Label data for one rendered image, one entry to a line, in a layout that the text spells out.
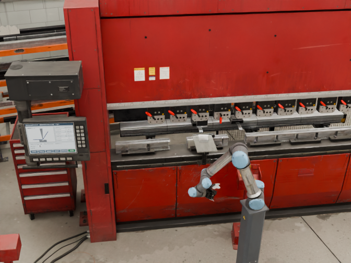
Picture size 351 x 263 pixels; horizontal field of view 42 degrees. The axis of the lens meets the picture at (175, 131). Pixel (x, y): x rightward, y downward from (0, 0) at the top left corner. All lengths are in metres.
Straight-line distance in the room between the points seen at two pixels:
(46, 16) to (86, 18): 4.46
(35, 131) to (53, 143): 0.16
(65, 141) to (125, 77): 0.80
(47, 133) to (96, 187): 0.94
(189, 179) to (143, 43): 1.39
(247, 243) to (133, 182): 1.18
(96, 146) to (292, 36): 1.90
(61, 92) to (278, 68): 1.89
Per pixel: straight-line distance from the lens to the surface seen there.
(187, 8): 3.74
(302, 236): 4.87
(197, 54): 3.90
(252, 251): 4.15
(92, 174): 4.15
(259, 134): 4.44
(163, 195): 4.48
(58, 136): 3.49
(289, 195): 4.84
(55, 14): 7.96
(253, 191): 3.59
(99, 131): 3.90
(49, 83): 3.31
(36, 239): 4.83
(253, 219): 3.89
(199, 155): 4.26
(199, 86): 4.02
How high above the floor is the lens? 3.26
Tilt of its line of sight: 31 degrees down
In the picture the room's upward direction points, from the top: 1 degrees clockwise
